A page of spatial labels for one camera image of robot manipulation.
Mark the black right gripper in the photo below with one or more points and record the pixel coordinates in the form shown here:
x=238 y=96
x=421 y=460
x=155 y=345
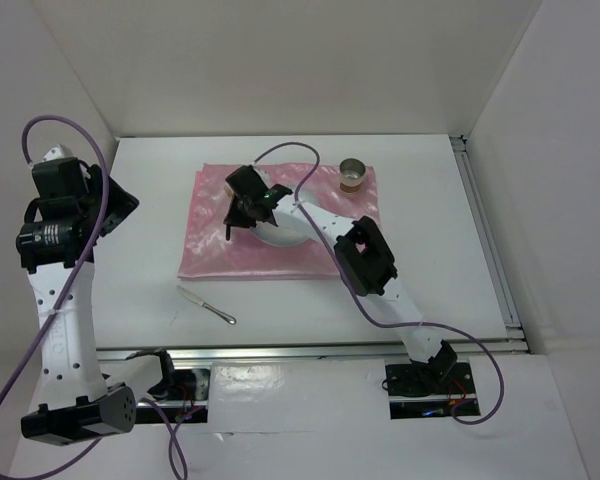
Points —
x=236 y=219

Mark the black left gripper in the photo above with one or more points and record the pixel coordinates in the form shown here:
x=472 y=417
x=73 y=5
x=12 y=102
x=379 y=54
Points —
x=123 y=203

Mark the white plate with blue rim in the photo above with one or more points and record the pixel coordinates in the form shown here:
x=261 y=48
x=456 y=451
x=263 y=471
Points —
x=278 y=236

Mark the pink satin rose placemat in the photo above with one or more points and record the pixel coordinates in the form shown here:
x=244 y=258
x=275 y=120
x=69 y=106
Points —
x=207 y=254

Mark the steel cup with cream sleeve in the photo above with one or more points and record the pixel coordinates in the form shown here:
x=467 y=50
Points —
x=352 y=174

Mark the silver table knife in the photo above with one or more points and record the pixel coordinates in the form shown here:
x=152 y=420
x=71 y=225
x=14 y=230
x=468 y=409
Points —
x=190 y=296

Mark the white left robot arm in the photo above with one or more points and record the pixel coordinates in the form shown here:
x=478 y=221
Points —
x=78 y=402

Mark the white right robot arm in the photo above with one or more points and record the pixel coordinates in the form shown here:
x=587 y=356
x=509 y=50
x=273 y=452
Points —
x=363 y=258

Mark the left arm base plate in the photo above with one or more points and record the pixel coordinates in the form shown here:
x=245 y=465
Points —
x=185 y=400

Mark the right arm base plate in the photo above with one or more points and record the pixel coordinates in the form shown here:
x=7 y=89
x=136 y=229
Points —
x=410 y=397

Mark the aluminium rail frame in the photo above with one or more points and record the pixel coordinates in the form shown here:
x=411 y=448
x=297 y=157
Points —
x=430 y=217

